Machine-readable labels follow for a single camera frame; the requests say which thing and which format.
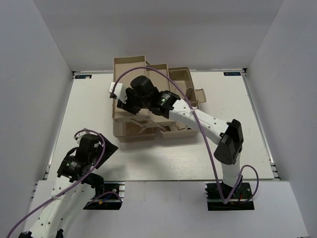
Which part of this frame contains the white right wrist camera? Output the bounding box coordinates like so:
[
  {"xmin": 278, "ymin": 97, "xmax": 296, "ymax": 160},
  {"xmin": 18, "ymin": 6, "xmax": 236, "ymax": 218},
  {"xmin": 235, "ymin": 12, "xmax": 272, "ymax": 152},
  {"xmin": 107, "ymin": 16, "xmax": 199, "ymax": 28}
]
[{"xmin": 108, "ymin": 82, "xmax": 127, "ymax": 104}]

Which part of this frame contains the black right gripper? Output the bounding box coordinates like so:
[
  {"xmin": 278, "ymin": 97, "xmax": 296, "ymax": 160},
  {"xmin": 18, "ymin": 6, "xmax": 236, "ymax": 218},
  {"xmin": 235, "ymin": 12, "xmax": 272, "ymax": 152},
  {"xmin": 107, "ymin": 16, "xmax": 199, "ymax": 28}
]
[{"xmin": 117, "ymin": 87, "xmax": 151, "ymax": 116}]

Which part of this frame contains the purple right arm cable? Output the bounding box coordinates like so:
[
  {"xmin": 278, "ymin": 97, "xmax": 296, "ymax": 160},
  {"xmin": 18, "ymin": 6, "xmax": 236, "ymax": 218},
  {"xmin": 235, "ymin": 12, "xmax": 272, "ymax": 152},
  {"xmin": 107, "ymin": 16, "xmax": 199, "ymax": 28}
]
[{"xmin": 111, "ymin": 66, "xmax": 259, "ymax": 204}]

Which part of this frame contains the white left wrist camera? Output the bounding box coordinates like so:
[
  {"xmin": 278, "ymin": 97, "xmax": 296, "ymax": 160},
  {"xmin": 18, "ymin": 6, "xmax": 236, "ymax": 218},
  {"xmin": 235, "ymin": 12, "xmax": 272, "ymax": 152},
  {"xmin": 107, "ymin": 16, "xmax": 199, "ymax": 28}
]
[{"xmin": 74, "ymin": 130, "xmax": 89, "ymax": 145}]

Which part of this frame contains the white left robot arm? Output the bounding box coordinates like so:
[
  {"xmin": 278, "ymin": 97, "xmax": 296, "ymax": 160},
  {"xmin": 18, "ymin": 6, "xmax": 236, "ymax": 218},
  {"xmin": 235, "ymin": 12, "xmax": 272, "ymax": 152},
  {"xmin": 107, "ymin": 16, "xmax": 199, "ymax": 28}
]
[{"xmin": 19, "ymin": 129, "xmax": 119, "ymax": 238}]

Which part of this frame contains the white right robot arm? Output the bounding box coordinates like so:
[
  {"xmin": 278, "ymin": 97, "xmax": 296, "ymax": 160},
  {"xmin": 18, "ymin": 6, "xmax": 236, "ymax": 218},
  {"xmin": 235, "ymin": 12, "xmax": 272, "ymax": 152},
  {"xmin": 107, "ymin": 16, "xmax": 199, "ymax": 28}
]
[{"xmin": 109, "ymin": 75, "xmax": 244, "ymax": 198}]

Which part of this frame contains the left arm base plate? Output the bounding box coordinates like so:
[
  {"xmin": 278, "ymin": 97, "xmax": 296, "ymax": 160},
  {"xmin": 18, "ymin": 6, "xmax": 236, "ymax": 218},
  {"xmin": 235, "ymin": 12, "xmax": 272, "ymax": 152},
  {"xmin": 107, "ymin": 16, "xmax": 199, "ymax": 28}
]
[{"xmin": 83, "ymin": 181, "xmax": 125, "ymax": 211}]

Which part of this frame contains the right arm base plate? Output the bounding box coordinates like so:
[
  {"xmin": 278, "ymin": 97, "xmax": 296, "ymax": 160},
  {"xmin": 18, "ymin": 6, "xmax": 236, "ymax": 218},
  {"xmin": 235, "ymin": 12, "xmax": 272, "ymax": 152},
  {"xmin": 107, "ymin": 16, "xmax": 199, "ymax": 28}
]
[{"xmin": 205, "ymin": 182, "xmax": 256, "ymax": 212}]

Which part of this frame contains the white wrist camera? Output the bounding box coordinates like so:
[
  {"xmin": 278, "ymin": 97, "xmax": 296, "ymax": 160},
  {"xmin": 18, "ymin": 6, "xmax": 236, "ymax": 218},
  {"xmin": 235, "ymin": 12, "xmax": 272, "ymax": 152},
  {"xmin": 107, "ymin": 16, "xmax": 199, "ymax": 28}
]
[
  {"xmin": 74, "ymin": 130, "xmax": 89, "ymax": 145},
  {"xmin": 108, "ymin": 82, "xmax": 127, "ymax": 104}
]

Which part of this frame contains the beige toolbox with clear lid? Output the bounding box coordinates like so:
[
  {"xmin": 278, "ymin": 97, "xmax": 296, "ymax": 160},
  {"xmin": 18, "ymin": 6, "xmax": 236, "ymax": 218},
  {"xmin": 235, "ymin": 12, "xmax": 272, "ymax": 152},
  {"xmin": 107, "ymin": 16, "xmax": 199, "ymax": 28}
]
[{"xmin": 109, "ymin": 56, "xmax": 206, "ymax": 143}]

